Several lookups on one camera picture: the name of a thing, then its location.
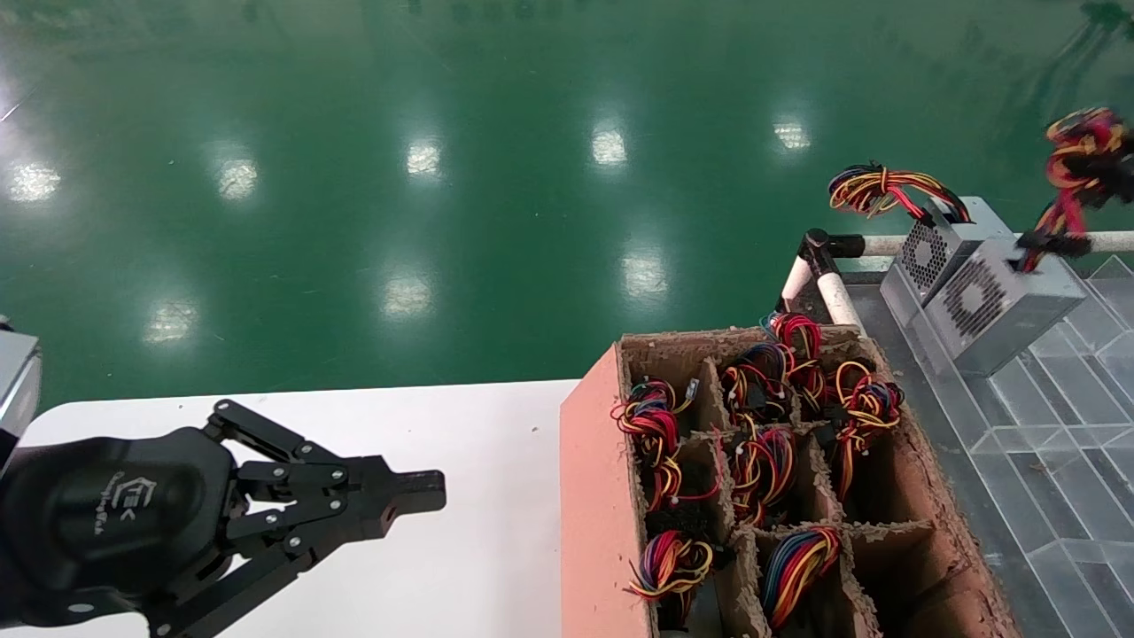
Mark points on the short white rack pipe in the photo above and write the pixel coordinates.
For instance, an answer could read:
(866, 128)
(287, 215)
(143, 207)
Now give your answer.
(840, 301)
(796, 283)

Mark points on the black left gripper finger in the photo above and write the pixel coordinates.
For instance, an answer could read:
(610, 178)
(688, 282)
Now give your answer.
(354, 474)

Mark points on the clear plastic slotted tray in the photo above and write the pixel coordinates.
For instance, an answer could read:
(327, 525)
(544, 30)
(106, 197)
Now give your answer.
(1045, 443)

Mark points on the long white rack pipe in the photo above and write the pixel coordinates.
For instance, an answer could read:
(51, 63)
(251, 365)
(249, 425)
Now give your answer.
(886, 245)

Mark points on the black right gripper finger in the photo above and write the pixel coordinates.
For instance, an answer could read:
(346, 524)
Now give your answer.
(1118, 177)

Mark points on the black pipe connector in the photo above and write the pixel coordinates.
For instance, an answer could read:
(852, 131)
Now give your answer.
(819, 248)

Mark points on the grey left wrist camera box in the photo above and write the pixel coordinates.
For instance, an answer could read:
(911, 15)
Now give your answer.
(18, 390)

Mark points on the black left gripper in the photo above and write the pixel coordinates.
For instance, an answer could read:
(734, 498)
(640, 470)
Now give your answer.
(97, 523)

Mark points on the brown cardboard divider box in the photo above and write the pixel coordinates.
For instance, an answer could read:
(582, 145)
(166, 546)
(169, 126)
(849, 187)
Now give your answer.
(594, 496)

